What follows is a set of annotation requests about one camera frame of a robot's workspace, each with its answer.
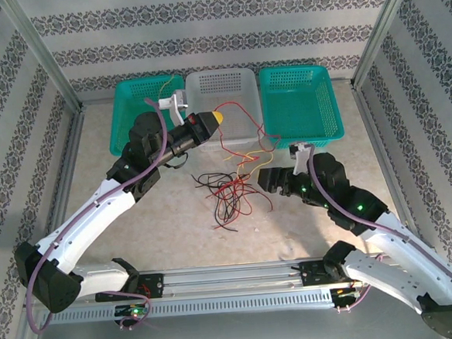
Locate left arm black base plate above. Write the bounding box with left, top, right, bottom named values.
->
left=93, top=272, right=166, bottom=303

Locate aluminium side rail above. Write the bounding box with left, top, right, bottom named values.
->
left=350, top=77, right=437, bottom=254
left=27, top=103, right=98, bottom=280

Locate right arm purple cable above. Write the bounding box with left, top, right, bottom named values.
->
left=303, top=134, right=452, bottom=316

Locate slotted grey cable tray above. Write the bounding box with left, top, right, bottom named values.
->
left=39, top=288, right=337, bottom=327

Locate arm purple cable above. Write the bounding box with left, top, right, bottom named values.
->
left=12, top=96, right=182, bottom=337
left=303, top=134, right=452, bottom=316

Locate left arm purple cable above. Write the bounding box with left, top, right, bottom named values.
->
left=12, top=96, right=182, bottom=337

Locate white plastic basket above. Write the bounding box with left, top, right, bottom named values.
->
left=182, top=67, right=267, bottom=154

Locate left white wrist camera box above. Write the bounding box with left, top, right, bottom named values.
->
left=157, top=88, right=191, bottom=128

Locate aluminium upright post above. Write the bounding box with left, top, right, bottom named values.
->
left=344, top=0, right=427, bottom=90
left=0, top=0, right=87, bottom=118

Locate yellow thin cable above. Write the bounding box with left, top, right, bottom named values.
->
left=224, top=150, right=276, bottom=178
left=155, top=74, right=176, bottom=100

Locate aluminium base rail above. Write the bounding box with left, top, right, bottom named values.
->
left=22, top=248, right=444, bottom=310

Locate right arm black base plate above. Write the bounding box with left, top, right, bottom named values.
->
left=298, top=257, right=351, bottom=289

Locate teal plastic basket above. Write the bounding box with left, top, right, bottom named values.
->
left=104, top=74, right=190, bottom=157
left=258, top=61, right=346, bottom=152

